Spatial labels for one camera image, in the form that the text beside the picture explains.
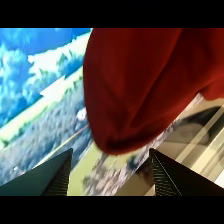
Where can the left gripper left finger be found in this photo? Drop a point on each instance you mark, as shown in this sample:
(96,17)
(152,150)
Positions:
(46,178)

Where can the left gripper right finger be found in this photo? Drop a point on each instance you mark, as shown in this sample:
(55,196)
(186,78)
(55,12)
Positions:
(173,181)

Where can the red garment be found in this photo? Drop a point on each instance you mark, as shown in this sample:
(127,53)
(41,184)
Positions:
(140,86)

